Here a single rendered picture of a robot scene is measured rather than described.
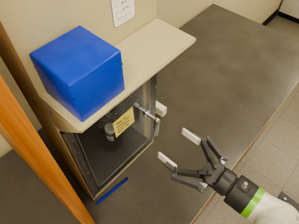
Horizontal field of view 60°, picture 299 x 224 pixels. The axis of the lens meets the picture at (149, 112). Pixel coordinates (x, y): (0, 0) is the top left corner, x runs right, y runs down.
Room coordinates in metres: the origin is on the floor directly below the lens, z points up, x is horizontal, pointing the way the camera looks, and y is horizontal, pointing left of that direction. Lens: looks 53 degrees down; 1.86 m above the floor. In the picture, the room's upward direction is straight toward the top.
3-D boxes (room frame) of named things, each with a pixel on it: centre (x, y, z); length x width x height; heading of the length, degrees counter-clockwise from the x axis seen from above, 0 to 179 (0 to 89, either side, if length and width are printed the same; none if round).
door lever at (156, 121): (0.47, -0.01, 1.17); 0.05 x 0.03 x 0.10; 48
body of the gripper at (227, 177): (0.30, -0.20, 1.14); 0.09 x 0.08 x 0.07; 48
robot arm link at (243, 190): (0.26, -0.25, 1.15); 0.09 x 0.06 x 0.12; 138
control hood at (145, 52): (0.38, 0.05, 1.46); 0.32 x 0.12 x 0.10; 138
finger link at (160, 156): (0.35, -0.05, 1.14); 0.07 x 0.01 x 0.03; 48
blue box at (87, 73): (0.31, 0.11, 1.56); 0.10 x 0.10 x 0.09; 48
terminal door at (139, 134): (0.41, 0.08, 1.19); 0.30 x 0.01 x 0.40; 138
